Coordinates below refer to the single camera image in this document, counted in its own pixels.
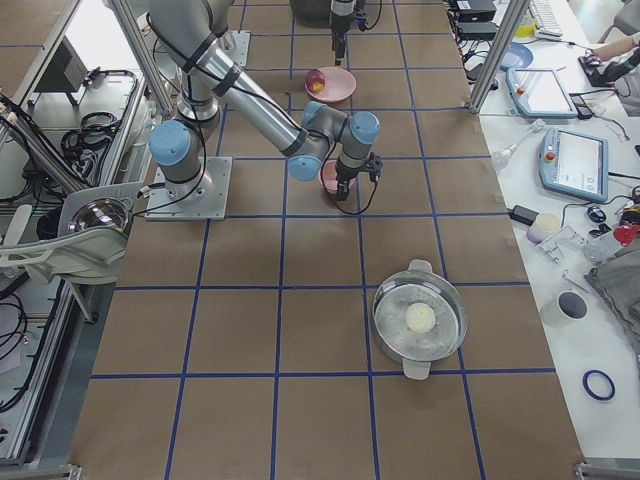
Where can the near teach pendant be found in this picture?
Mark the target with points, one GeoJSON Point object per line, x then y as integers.
{"type": "Point", "coordinates": [574, 164]}

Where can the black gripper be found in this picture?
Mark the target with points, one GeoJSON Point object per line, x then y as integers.
{"type": "Point", "coordinates": [340, 26]}
{"type": "Point", "coordinates": [345, 177]}

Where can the black power adapter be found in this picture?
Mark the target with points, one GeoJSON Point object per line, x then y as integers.
{"type": "Point", "coordinates": [522, 215]}

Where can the blue plate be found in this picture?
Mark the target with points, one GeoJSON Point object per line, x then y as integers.
{"type": "Point", "coordinates": [517, 55]}

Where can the grey chair with bowl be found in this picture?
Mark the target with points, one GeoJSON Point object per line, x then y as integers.
{"type": "Point", "coordinates": [91, 242]}

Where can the red apple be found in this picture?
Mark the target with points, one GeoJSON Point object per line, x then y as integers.
{"type": "Point", "coordinates": [315, 81]}

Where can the white steamed bun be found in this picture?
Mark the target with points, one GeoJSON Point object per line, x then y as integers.
{"type": "Point", "coordinates": [420, 317]}

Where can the far teach pendant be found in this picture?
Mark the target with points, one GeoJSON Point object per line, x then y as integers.
{"type": "Point", "coordinates": [538, 93]}

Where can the black rice cooker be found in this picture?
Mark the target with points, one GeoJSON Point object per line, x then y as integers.
{"type": "Point", "coordinates": [314, 11]}

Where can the pink bowl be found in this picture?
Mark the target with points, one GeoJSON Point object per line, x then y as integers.
{"type": "Point", "coordinates": [328, 179]}

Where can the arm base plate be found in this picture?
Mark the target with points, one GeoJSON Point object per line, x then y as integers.
{"type": "Point", "coordinates": [203, 197]}
{"type": "Point", "coordinates": [235, 43]}

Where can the pink plate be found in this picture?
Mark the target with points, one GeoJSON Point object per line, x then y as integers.
{"type": "Point", "coordinates": [340, 85]}

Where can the teach pendant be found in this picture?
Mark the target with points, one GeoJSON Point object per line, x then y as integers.
{"type": "Point", "coordinates": [574, 164]}
{"type": "Point", "coordinates": [538, 93]}

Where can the steel steamer pot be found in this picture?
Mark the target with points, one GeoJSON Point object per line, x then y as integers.
{"type": "Point", "coordinates": [416, 352]}

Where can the white mug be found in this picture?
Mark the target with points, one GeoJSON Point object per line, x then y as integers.
{"type": "Point", "coordinates": [566, 308]}

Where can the aluminium frame post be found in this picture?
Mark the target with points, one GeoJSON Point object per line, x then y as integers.
{"type": "Point", "coordinates": [506, 31]}

